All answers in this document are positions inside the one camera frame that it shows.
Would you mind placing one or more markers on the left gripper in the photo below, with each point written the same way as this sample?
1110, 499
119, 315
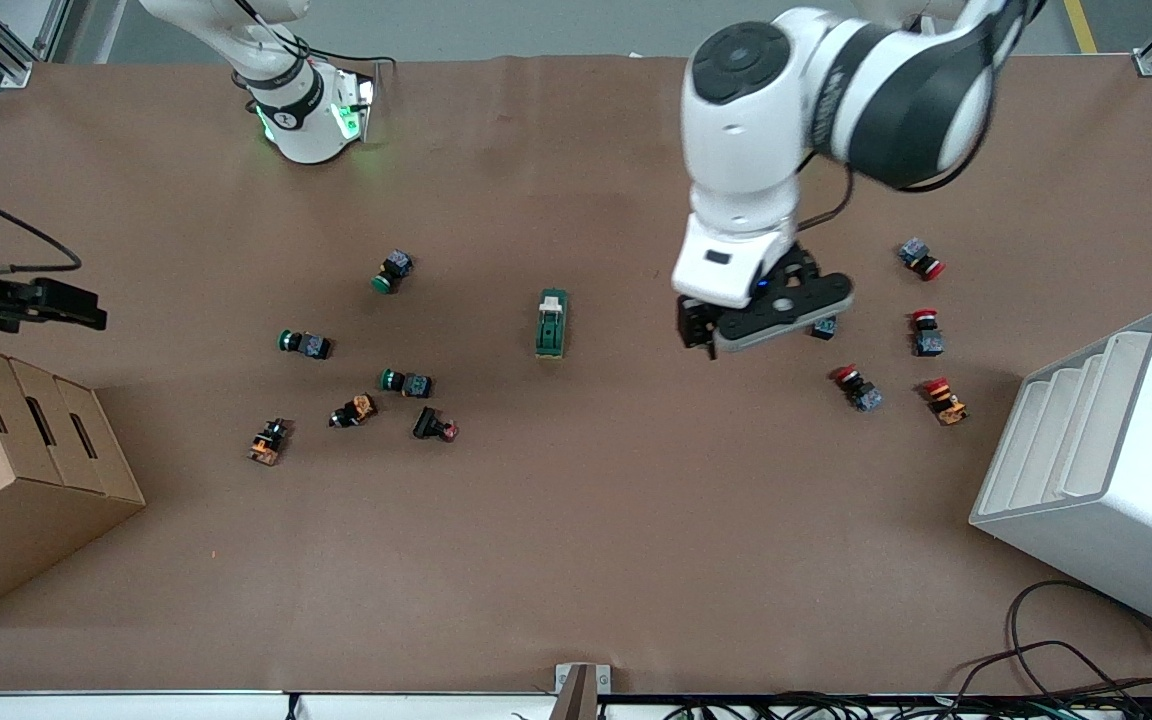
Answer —
693, 324

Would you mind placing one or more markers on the green load switch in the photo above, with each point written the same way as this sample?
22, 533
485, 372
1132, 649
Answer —
551, 325

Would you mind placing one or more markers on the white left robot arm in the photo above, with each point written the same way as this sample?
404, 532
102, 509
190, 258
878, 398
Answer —
746, 120

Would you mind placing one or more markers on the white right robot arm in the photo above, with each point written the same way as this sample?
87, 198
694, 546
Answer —
301, 120

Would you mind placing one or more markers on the red mushroom button grey body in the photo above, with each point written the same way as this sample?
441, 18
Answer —
858, 387
922, 258
927, 335

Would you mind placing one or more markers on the brown cardboard box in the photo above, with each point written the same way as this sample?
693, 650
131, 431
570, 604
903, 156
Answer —
26, 500

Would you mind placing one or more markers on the red mushroom button orange body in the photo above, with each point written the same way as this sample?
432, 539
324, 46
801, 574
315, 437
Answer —
945, 400

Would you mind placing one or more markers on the orange-bodied black push button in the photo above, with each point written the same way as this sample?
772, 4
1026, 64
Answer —
268, 441
353, 411

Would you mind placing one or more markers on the black push button red lens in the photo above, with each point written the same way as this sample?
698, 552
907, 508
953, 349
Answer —
433, 424

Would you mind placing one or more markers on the white stepped plastic rack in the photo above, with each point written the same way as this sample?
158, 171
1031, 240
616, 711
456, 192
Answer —
1126, 500

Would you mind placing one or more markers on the green push button switch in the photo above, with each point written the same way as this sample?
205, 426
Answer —
304, 343
391, 271
406, 382

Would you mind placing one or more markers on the metal table edge bracket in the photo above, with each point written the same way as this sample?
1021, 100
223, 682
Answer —
581, 690

